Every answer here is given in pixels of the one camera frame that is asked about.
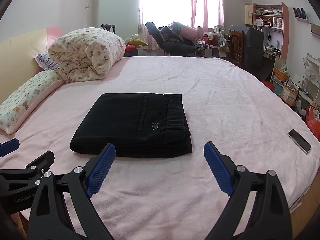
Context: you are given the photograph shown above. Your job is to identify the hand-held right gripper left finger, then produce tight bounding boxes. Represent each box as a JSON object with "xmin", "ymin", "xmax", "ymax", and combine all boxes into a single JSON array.
[{"xmin": 27, "ymin": 143, "xmax": 116, "ymax": 240}]

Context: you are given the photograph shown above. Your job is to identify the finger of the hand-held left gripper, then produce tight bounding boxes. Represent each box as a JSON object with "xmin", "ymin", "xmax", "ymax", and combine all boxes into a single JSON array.
[
  {"xmin": 0, "ymin": 138, "xmax": 20, "ymax": 157},
  {"xmin": 0, "ymin": 150, "xmax": 55, "ymax": 180}
]

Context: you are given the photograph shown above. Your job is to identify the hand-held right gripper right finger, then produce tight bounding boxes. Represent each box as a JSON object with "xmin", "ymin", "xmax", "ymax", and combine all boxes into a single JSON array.
[{"xmin": 204, "ymin": 141, "xmax": 292, "ymax": 240}]

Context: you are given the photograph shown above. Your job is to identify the black pants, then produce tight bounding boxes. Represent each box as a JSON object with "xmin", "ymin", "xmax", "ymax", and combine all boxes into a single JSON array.
[{"xmin": 70, "ymin": 93, "xmax": 193, "ymax": 158}]

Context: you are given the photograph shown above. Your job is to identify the bear-print pillow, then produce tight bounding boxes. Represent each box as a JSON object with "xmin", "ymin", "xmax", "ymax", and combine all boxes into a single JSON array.
[{"xmin": 0, "ymin": 69, "xmax": 64, "ymax": 135}]

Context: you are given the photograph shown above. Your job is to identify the pink bed blanket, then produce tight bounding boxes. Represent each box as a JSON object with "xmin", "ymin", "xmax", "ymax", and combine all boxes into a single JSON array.
[{"xmin": 0, "ymin": 55, "xmax": 320, "ymax": 240}]

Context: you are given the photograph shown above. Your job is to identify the smartphone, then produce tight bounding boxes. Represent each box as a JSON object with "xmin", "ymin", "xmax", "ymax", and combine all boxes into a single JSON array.
[{"xmin": 288, "ymin": 129, "xmax": 312, "ymax": 155}]

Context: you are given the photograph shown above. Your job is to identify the purple-print white pillow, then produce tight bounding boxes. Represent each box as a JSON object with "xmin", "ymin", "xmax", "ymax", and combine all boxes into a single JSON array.
[{"xmin": 34, "ymin": 51, "xmax": 62, "ymax": 70}]

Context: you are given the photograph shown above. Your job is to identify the cream and pink headboard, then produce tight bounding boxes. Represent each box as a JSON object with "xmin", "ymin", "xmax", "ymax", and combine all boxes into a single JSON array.
[{"xmin": 0, "ymin": 26, "xmax": 63, "ymax": 105}]

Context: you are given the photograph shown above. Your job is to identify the red plastic bag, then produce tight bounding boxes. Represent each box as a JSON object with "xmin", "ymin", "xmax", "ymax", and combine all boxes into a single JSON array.
[{"xmin": 305, "ymin": 105, "xmax": 320, "ymax": 140}]

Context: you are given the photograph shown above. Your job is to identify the bear-print folded duvet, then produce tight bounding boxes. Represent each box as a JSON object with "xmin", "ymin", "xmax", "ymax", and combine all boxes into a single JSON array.
[{"xmin": 48, "ymin": 27, "xmax": 126, "ymax": 83}]

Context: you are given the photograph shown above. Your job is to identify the brown wooden chair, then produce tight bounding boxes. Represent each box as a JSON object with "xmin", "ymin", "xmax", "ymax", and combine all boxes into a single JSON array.
[{"xmin": 229, "ymin": 29, "xmax": 245, "ymax": 64}]

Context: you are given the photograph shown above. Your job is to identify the white storage rack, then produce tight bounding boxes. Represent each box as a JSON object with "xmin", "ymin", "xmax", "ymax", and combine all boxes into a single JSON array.
[{"xmin": 299, "ymin": 52, "xmax": 320, "ymax": 108}]

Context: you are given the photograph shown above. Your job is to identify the dark grey cabinet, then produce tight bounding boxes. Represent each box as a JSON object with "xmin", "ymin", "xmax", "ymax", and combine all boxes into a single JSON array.
[{"xmin": 230, "ymin": 25, "xmax": 265, "ymax": 67}]

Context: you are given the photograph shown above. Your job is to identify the black recliner chair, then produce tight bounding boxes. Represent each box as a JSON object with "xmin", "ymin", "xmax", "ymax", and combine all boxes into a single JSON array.
[{"xmin": 145, "ymin": 22, "xmax": 200, "ymax": 55}]

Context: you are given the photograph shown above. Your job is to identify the yellow plush toy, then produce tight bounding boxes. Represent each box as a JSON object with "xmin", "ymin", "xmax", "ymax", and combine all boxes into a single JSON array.
[{"xmin": 127, "ymin": 38, "xmax": 150, "ymax": 47}]

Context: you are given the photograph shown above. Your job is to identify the pink cushion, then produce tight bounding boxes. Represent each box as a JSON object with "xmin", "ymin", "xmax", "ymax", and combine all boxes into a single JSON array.
[{"xmin": 179, "ymin": 25, "xmax": 200, "ymax": 39}]

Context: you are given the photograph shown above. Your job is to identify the pink and white bookshelf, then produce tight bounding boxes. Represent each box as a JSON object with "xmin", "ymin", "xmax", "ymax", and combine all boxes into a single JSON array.
[{"xmin": 245, "ymin": 2, "xmax": 290, "ymax": 60}]

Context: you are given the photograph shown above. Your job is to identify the pink curtain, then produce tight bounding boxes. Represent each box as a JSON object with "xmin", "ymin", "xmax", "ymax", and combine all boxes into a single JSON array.
[{"xmin": 189, "ymin": 0, "xmax": 225, "ymax": 29}]

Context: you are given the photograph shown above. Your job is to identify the bright window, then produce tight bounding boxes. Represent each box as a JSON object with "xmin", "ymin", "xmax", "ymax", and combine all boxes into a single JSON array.
[{"xmin": 141, "ymin": 0, "xmax": 190, "ymax": 23}]

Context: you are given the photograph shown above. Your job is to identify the wall shelf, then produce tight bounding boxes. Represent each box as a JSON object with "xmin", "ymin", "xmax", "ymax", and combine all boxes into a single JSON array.
[{"xmin": 292, "ymin": 6, "xmax": 307, "ymax": 23}]

